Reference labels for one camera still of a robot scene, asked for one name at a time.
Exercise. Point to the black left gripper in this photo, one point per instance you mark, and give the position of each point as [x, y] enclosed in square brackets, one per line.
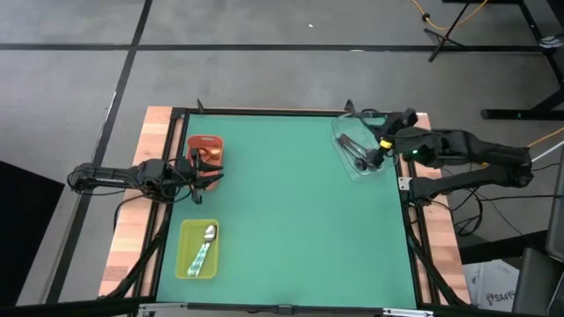
[189, 174]

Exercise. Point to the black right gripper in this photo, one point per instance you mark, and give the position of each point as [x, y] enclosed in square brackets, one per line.
[394, 127]

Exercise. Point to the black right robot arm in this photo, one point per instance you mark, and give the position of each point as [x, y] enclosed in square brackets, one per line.
[484, 154]

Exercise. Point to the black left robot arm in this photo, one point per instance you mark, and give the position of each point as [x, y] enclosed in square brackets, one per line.
[110, 178]

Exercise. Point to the clear plastic bin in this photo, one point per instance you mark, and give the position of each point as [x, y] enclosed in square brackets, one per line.
[361, 174]

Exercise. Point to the orange plastic bin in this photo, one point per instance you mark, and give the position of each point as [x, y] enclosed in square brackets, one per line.
[207, 141]

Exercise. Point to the yellow plastic bin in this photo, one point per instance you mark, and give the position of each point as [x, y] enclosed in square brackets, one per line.
[187, 238]

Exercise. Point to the green table mat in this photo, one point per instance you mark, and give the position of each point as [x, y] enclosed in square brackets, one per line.
[308, 220]

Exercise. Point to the black tripod stand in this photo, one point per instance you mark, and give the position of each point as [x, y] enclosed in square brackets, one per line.
[443, 39]

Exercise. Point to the white cardboard box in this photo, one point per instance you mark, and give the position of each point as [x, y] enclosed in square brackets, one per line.
[493, 282]

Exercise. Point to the black box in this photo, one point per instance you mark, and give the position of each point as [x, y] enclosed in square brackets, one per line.
[26, 229]

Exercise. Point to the dark gray chair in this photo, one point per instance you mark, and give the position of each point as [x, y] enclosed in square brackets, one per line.
[537, 282]

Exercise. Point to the gray shoe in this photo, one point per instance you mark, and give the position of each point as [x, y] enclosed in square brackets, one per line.
[553, 42]

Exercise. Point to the black table frame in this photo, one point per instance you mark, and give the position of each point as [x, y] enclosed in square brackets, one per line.
[264, 111]

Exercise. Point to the black desk frame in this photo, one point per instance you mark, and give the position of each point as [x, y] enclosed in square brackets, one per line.
[506, 114]

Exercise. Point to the silver aluminium rail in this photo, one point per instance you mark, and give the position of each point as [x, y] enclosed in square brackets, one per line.
[176, 306]

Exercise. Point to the black table-level camera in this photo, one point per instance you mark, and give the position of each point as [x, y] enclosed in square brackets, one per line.
[285, 309]

